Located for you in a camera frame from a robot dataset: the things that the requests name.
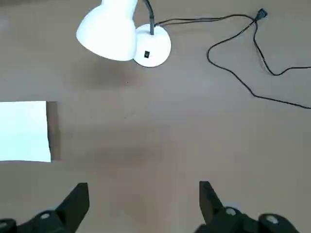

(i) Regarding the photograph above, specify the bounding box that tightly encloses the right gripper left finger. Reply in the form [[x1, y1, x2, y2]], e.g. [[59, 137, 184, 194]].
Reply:
[[0, 182, 90, 233]]

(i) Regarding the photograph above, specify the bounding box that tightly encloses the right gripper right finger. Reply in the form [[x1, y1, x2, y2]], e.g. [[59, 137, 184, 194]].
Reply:
[[195, 181, 298, 233]]

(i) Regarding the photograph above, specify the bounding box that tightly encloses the white A4 paper sheet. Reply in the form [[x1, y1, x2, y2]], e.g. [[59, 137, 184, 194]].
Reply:
[[0, 100, 52, 163]]

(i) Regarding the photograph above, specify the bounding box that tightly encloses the white desk lamp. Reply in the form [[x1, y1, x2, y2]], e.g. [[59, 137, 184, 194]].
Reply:
[[75, 0, 172, 68]]

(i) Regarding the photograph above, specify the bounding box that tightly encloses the black lamp power cord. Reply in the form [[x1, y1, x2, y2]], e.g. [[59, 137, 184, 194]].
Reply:
[[154, 8, 311, 109]]

